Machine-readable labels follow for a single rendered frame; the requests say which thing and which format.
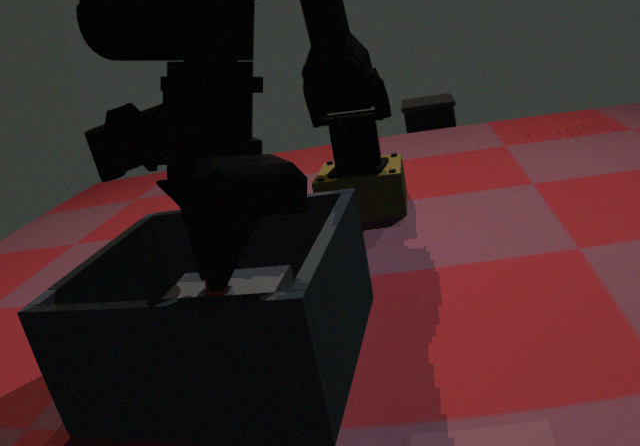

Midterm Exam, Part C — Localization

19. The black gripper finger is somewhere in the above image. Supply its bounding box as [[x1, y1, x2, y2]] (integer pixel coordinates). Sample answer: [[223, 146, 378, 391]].
[[157, 180, 205, 281], [173, 197, 261, 292]]

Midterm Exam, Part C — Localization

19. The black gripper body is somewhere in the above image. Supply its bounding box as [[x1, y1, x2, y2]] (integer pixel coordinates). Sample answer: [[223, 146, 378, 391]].
[[144, 61, 307, 221]]

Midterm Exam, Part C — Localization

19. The red peg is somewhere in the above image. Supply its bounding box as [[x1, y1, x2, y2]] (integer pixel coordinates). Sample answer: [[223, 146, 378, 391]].
[[205, 275, 226, 297]]

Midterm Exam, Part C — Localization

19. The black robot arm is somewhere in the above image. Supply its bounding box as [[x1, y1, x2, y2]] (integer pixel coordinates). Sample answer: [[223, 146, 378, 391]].
[[76, 0, 391, 182]]

